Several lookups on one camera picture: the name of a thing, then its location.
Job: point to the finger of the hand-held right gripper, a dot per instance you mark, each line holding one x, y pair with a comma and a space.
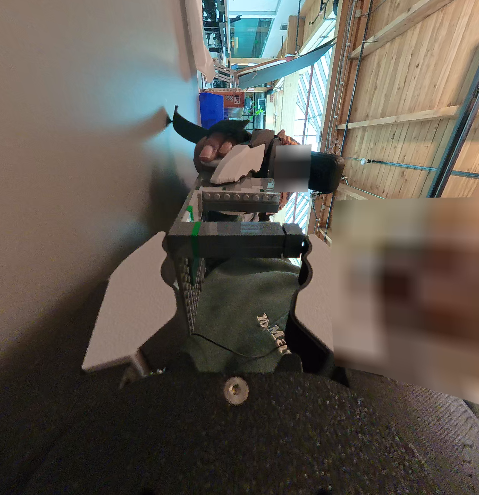
235, 166
231, 212

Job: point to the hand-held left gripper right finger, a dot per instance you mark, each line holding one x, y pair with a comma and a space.
320, 294

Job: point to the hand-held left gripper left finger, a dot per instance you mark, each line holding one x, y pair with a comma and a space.
127, 305

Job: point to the grey brick structure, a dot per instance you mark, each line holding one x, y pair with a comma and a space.
231, 239

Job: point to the person's right hand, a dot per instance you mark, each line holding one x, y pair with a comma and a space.
212, 149

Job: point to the blue plastic bin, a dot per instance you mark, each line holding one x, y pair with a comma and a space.
210, 108

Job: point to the grey brick baseplate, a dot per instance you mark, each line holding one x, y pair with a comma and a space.
191, 294

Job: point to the orange printed box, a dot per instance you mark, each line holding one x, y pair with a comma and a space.
234, 99

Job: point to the person's green sweater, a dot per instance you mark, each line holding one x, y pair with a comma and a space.
239, 305

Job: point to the grey curved panel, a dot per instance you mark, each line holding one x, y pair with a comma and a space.
285, 65

